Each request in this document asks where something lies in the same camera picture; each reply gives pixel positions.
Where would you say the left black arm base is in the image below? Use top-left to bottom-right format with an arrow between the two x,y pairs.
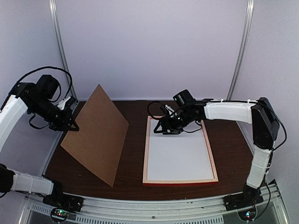
42,179 -> 84,212

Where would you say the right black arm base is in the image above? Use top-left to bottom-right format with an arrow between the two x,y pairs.
223,184 -> 264,211

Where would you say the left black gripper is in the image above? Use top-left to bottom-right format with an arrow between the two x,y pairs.
30,96 -> 79,131

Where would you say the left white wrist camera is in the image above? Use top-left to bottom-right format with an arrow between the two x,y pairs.
57,96 -> 77,110

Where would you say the left aluminium corner post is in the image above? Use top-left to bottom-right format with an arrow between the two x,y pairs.
48,0 -> 78,101

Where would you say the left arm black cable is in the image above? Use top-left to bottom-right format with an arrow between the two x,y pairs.
0,66 -> 73,129

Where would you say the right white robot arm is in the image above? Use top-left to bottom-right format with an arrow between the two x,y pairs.
153,90 -> 283,206

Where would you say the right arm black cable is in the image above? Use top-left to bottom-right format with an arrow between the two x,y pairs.
147,100 -> 204,133

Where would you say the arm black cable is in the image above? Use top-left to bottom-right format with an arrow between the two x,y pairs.
0,66 -> 73,129
147,100 -> 204,133

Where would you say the circuit board with leds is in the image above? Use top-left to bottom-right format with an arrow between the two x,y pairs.
238,210 -> 257,222
50,208 -> 70,222

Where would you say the canyon woman photo print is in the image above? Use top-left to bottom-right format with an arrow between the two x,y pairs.
147,118 -> 216,182

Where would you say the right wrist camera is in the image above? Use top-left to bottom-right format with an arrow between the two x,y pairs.
160,104 -> 174,115

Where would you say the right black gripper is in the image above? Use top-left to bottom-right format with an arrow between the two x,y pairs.
154,108 -> 193,134

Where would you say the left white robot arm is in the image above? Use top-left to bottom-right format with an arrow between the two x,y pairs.
0,75 -> 79,207

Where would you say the brown cardboard backing board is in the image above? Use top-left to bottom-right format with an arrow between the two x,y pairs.
61,85 -> 129,186

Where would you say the red wooden picture frame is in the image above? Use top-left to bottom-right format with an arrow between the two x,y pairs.
142,115 -> 219,187

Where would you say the front aluminium rail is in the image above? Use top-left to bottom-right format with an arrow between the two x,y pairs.
18,179 -> 292,224

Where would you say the right circuit board with leds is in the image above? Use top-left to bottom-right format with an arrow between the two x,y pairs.
238,210 -> 257,222

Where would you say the left circuit board with leds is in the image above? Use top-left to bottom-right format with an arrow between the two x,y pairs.
50,208 -> 70,222

